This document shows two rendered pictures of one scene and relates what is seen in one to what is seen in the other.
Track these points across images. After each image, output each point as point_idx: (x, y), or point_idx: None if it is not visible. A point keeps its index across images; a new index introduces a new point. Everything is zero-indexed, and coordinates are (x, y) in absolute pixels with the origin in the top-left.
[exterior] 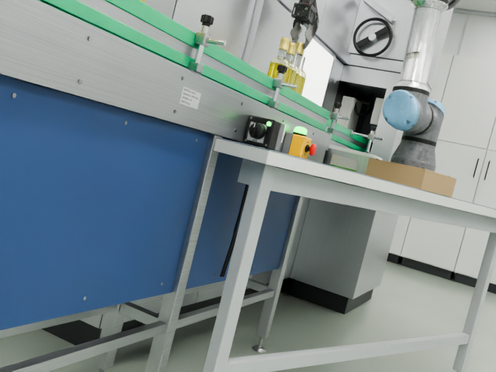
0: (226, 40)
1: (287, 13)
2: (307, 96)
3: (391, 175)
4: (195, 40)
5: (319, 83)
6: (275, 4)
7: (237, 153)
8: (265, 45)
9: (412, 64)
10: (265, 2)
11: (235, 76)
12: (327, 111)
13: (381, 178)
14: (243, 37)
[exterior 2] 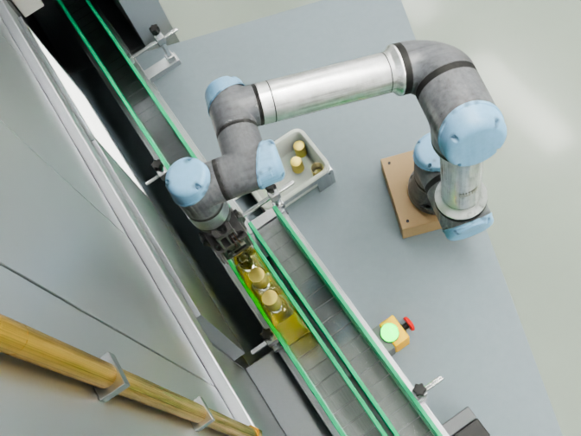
0: (256, 408)
1: (149, 227)
2: (108, 139)
3: (440, 225)
4: None
5: (73, 89)
6: (178, 275)
7: None
8: (203, 299)
9: (471, 197)
10: (203, 314)
11: None
12: (283, 215)
13: (427, 231)
14: (223, 359)
